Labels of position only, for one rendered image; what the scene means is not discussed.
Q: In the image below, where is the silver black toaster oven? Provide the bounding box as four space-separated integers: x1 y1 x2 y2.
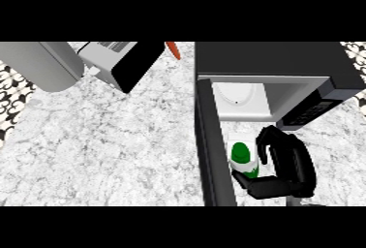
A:
76 42 167 94

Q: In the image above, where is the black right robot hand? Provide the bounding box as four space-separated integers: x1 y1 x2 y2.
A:
231 124 318 201

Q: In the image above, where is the black microwave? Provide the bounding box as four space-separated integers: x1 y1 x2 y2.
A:
195 42 366 132

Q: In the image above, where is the dark grey microwave door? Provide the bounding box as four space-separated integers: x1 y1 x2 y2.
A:
194 77 240 207

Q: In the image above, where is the orange carrot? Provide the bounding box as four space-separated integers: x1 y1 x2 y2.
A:
164 42 184 61

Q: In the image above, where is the grey rounded appliance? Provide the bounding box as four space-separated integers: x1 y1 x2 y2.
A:
0 42 86 93

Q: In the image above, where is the white green milk carton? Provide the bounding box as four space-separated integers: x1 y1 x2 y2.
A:
228 140 262 179

